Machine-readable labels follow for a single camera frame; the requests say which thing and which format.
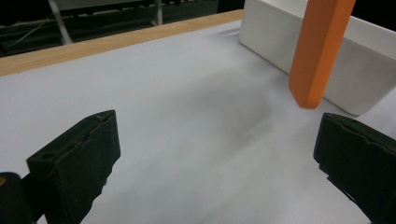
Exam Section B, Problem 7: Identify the grey panel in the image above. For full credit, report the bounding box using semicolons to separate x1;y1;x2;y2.
52;0;157;11

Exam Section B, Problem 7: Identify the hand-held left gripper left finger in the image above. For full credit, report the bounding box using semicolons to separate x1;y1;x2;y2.
26;109;121;224

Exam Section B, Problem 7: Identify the thin grey cable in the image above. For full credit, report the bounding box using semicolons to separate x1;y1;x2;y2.
6;15;54;49

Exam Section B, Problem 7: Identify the upright metal stand pole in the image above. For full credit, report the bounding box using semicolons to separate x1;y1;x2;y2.
151;0;163;26

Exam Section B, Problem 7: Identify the slanted metal stand pole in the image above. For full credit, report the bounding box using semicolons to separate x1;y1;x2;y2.
47;0;74;46

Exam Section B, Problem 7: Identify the orange phone case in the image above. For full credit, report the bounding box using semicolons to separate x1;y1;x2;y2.
288;0;357;110

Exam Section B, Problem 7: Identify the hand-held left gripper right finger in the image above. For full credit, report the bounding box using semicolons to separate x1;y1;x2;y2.
313;112;396;224

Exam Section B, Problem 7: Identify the white plastic storage box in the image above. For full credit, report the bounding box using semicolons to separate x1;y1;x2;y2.
238;0;396;116

